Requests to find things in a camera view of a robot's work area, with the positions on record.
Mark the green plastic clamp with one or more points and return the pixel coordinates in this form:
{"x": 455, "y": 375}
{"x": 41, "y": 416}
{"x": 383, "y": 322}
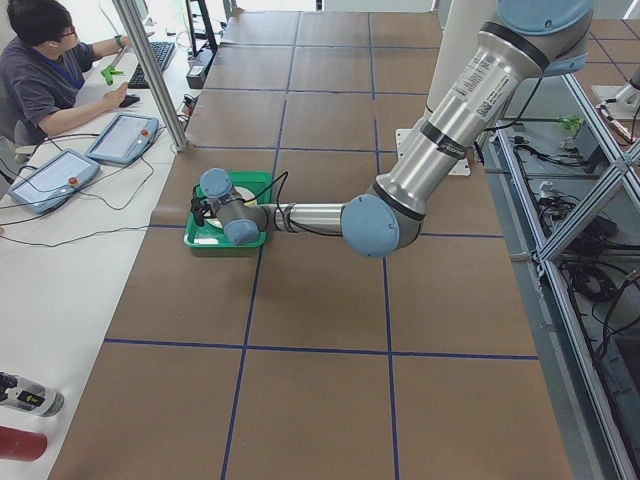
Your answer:
{"x": 109, "y": 73}

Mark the black computer mouse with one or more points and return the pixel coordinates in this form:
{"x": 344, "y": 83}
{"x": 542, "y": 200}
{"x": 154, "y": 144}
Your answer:
{"x": 129, "y": 100}

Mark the white central pillar with base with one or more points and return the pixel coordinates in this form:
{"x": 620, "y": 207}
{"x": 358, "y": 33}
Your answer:
{"x": 467, "y": 81}

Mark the blue teach pendant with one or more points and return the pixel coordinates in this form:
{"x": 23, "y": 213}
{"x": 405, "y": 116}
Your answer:
{"x": 52, "y": 184}
{"x": 124, "y": 139}

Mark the near blue teach pendant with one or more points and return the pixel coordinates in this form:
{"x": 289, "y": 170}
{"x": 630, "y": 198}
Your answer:
{"x": 52, "y": 184}

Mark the aluminium frame post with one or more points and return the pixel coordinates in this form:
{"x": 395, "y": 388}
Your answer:
{"x": 128, "y": 14}

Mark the black desktop box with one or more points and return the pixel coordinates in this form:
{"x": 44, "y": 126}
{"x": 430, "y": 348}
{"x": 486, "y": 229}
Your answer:
{"x": 199, "y": 67}

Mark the clear water bottle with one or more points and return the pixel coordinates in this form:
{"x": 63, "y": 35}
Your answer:
{"x": 25, "y": 395}

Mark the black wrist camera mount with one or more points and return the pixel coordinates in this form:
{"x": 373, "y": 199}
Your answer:
{"x": 199, "y": 207}

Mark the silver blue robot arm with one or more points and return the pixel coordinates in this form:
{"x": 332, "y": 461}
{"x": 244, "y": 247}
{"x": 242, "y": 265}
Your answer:
{"x": 519, "y": 40}

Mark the green plastic tray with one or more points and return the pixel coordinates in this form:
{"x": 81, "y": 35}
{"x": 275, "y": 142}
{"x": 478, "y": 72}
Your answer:
{"x": 211, "y": 241}

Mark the red bottle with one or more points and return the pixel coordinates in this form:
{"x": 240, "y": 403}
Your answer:
{"x": 21, "y": 445}

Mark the white round plate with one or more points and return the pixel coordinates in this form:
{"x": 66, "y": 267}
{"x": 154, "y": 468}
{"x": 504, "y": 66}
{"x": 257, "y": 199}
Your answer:
{"x": 248, "y": 198}

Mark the seated person in grey shirt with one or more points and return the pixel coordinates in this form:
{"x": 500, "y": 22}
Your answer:
{"x": 42, "y": 71}

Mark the far blue teach pendant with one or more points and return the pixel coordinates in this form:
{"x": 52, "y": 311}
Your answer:
{"x": 124, "y": 139}

